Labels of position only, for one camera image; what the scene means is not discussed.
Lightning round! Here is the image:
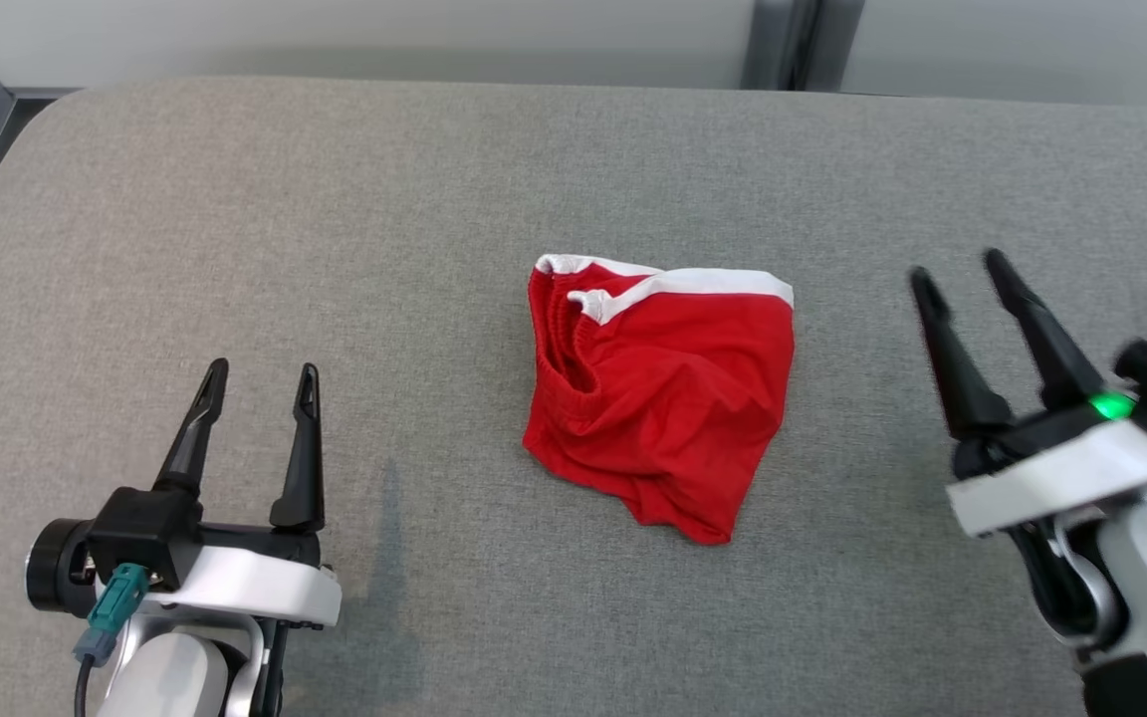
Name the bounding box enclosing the red shorts white stripe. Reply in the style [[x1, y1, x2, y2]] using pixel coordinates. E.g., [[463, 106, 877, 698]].
[[522, 253, 796, 546]]

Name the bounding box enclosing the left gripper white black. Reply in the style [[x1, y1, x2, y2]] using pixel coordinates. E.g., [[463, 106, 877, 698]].
[[26, 358, 343, 628]]

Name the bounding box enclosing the left arm cable teal connector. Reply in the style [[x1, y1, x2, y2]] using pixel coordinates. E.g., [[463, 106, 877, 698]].
[[73, 563, 151, 717]]

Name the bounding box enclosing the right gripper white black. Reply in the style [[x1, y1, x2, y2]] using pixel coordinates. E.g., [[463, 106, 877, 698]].
[[910, 249, 1147, 539]]

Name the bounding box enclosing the grey metal partition post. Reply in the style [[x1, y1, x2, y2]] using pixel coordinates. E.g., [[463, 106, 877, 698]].
[[741, 0, 868, 93]]

